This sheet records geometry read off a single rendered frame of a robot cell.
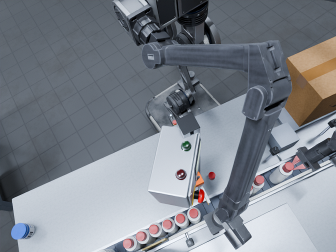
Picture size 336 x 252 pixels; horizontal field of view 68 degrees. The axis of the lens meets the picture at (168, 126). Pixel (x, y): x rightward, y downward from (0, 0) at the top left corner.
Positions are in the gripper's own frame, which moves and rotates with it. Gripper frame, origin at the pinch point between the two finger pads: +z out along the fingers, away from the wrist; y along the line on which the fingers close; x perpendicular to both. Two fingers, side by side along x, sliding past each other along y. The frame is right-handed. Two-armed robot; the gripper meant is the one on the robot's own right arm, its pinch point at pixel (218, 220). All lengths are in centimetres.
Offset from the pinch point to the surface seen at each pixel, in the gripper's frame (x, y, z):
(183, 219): 5.2, -11.7, -6.8
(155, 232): 5.7, -22.6, -6.7
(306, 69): 37, 62, -11
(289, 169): 4.3, 31.9, -7.1
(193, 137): 17.4, -0.6, -46.0
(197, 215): 4.6, -6.6, -6.8
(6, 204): 84, -136, 88
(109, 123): 122, -40, 101
